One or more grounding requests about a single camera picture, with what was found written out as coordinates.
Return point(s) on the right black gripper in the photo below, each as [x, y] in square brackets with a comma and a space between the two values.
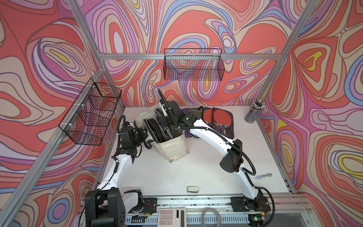
[163, 117]

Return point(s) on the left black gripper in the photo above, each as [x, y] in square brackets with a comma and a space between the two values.
[143, 135]

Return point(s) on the olive green paddle case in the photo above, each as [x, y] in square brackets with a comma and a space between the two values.
[197, 112]

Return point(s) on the purple paddle case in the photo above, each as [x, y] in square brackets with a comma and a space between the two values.
[188, 134]

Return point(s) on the beige canvas tote bag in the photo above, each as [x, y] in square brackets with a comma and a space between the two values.
[174, 149]

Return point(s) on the clear red paddle case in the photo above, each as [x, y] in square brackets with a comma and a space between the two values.
[222, 122]
[208, 116]

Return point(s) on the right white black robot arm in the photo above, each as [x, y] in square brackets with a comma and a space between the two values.
[234, 160]

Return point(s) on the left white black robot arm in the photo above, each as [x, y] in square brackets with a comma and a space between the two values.
[107, 206]

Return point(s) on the black paddle cases in bag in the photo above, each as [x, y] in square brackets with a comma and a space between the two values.
[161, 131]

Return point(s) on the white eraser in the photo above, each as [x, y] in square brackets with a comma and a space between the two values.
[192, 189]

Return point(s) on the metal mesh pencil cup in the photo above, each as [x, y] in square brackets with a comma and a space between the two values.
[257, 106]

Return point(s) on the white pink calculator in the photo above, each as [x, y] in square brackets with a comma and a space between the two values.
[172, 217]

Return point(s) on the grey tape roll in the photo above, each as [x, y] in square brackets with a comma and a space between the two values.
[210, 213]

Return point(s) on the small blue utility knife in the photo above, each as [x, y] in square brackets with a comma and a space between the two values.
[263, 176]

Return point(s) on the left black wire basket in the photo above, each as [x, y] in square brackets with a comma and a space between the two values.
[94, 108]

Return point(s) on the black wire basket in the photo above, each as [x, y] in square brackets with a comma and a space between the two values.
[193, 64]
[94, 108]

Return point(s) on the back black wire basket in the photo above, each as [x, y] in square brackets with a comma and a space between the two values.
[193, 64]

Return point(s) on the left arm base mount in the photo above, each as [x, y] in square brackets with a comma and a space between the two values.
[149, 207]

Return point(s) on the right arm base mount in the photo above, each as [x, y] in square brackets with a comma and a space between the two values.
[244, 204]

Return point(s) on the aluminium front rail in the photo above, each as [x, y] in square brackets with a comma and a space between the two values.
[280, 203]

